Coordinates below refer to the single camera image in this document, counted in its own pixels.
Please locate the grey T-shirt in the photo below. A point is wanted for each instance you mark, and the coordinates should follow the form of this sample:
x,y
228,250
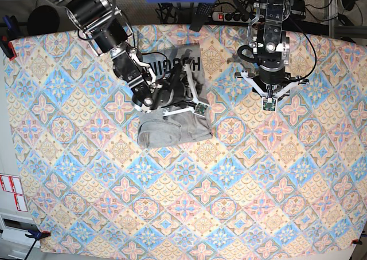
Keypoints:
x,y
181,113

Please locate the blue orange clamp top-left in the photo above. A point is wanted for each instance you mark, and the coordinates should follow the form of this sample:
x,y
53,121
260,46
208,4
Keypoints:
x,y
6,45

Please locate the patterned tablecloth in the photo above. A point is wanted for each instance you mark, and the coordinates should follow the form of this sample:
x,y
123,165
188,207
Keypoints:
x,y
267,185

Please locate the orange clamp bottom-right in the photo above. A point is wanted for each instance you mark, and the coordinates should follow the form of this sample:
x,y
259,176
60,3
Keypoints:
x,y
357,242

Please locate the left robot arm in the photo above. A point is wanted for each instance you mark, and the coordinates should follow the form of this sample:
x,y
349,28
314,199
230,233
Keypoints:
x,y
268,48

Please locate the blue orange clamp bottom-left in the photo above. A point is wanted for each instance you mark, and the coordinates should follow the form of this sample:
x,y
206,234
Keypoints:
x,y
37,235

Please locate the black round stool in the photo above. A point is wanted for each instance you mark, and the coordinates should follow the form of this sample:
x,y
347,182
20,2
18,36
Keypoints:
x,y
43,20

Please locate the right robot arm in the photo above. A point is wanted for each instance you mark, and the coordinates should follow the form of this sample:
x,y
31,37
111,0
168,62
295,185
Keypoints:
x,y
97,24

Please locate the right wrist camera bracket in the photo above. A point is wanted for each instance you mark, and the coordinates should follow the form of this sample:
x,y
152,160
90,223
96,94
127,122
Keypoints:
x,y
185,97

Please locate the red white label stickers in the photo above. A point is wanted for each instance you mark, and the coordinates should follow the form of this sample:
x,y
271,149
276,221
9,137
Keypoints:
x,y
12,185

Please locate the black remote on table edge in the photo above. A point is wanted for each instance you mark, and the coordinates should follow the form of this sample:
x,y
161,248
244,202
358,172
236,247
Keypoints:
x,y
201,15

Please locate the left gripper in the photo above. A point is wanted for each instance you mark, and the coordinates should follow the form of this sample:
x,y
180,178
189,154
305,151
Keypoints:
x,y
274,80

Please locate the white power strip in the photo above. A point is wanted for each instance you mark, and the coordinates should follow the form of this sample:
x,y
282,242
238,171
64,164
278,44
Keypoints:
x,y
233,17

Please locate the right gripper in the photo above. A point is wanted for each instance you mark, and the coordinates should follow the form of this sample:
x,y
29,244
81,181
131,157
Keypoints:
x,y
162,88

